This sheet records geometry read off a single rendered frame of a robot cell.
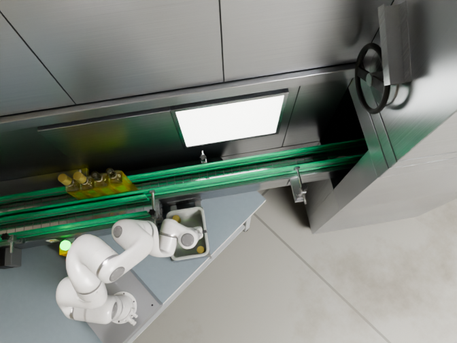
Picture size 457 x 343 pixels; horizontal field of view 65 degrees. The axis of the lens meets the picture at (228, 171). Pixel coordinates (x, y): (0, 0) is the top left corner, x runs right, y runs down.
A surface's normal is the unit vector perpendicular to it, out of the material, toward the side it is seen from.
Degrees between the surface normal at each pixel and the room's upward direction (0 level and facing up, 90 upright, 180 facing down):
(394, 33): 29
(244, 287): 0
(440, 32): 90
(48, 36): 90
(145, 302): 1
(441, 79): 90
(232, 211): 0
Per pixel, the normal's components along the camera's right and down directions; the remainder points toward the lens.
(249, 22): 0.16, 0.93
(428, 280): -0.02, -0.34
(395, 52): 0.06, 0.15
